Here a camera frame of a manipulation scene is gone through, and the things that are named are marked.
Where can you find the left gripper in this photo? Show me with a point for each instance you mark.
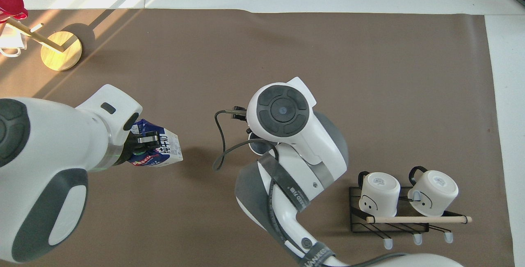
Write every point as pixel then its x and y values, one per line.
pixel 128 149

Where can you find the blue and white milk carton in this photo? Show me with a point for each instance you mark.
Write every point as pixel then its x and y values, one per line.
pixel 170 149

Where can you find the white mug with dark inside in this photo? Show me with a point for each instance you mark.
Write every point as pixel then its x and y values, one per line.
pixel 260 148

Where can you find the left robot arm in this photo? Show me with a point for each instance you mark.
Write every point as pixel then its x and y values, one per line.
pixel 45 144

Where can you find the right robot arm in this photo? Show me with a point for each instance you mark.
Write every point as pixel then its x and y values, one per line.
pixel 311 148

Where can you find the white cup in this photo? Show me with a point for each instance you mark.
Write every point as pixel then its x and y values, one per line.
pixel 10 41

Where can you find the red cup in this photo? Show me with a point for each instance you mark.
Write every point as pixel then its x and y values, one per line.
pixel 10 0

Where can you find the wooden mug tree stand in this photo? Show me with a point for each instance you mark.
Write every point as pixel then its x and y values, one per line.
pixel 61 51

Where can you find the white mug with smiley face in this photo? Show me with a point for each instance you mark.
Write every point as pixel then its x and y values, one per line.
pixel 379 193
pixel 437 191

